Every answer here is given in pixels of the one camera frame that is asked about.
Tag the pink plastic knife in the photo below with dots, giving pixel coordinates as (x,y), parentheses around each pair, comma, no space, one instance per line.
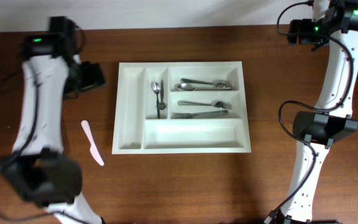
(93,147)

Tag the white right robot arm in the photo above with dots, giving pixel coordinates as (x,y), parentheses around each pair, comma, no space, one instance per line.
(315,129)

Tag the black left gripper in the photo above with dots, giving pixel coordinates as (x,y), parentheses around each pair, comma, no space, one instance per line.
(96,77)

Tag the large silver spoon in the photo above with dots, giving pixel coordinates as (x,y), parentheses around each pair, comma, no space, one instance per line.
(189,87)
(217,83)

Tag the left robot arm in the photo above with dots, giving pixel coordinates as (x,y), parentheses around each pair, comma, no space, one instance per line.
(38,169)

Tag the silver fork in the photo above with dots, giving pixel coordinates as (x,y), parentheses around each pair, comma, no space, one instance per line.
(200,115)
(216,104)

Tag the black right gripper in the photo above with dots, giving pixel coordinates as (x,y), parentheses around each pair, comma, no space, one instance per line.
(306,25)

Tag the white plastic cutlery tray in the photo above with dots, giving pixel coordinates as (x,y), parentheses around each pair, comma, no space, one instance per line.
(137,130)

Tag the small silver teaspoon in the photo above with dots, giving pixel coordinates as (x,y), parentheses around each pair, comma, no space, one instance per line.
(162,104)

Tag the small bent metal spoon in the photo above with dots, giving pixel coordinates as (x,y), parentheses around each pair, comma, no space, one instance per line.
(156,90)

